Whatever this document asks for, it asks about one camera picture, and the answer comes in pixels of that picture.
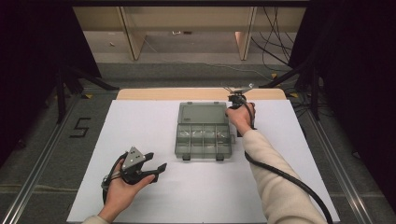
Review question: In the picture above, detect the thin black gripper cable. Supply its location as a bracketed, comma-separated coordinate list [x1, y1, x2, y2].
[101, 151, 129, 204]

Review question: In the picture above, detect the grey transparent compartment box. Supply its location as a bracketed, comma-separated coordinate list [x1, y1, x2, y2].
[174, 101, 236, 161]

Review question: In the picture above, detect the beige wooden bench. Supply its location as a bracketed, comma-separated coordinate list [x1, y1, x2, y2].
[73, 6, 307, 62]

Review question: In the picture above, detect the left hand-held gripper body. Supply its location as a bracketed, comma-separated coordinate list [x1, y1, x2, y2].
[120, 147, 154, 186]

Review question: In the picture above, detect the white table cover sheet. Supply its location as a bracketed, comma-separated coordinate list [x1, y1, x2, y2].
[66, 99, 340, 223]

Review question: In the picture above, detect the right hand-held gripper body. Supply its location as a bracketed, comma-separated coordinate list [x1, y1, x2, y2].
[222, 83, 255, 110]

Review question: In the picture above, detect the person's right hand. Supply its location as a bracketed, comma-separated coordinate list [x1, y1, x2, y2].
[225, 102, 257, 136]

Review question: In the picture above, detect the person's left hand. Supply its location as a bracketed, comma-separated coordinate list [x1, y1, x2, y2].
[97, 158, 157, 223]

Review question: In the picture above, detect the black curtain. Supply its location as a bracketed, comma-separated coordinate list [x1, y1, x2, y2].
[289, 0, 396, 213]
[0, 0, 102, 157]

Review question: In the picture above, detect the black metal stand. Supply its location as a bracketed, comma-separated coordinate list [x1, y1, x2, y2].
[55, 66, 120, 125]
[260, 60, 321, 121]

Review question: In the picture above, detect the thick black corrugated cable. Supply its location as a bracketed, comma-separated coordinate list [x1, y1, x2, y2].
[242, 101, 334, 224]

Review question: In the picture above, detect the bundle of black cables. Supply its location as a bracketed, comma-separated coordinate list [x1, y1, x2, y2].
[251, 6, 295, 68]

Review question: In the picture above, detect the wooden table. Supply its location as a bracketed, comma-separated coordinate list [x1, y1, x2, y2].
[116, 88, 287, 101]

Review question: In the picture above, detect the aluminium floor rail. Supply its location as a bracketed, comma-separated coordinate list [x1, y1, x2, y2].
[0, 92, 82, 224]
[306, 108, 372, 224]

